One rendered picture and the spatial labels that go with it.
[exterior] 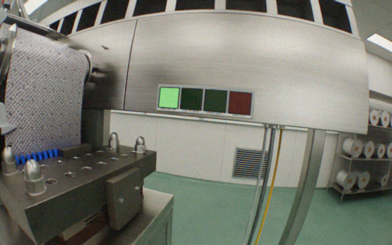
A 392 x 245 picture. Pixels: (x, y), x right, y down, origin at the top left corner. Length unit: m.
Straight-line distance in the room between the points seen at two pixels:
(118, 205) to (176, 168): 2.72
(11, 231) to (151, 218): 0.33
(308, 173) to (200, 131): 2.31
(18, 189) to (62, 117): 0.25
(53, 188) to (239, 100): 0.41
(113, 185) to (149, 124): 2.80
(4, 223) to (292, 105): 0.72
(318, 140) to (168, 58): 0.57
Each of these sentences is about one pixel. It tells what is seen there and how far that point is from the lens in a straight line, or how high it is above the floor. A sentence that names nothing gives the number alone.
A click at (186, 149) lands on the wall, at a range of 2.90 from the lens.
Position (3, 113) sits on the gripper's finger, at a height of 1.13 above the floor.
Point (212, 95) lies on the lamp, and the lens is 0.42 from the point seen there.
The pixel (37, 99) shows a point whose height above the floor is 1.16.
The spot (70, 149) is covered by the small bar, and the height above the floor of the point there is 1.05.
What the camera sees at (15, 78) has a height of 1.19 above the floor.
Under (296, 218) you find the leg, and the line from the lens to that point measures 0.77.
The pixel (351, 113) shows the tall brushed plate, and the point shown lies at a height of 1.20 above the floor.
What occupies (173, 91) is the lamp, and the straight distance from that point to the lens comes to 0.45.
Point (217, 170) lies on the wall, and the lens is 2.90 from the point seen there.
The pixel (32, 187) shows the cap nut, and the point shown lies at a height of 1.04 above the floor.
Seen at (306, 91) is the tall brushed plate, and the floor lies 1.23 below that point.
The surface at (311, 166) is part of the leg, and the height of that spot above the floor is 1.00.
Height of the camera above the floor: 1.15
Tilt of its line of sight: 3 degrees down
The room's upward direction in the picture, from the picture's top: 5 degrees clockwise
